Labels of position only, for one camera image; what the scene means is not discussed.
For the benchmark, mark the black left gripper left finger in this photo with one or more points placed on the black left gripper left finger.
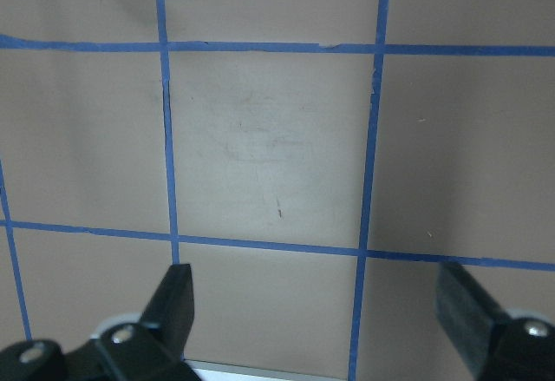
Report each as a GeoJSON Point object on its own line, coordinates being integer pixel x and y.
{"type": "Point", "coordinates": [149, 349]}

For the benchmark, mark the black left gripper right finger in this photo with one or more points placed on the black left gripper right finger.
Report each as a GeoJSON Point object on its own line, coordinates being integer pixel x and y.
{"type": "Point", "coordinates": [493, 342]}

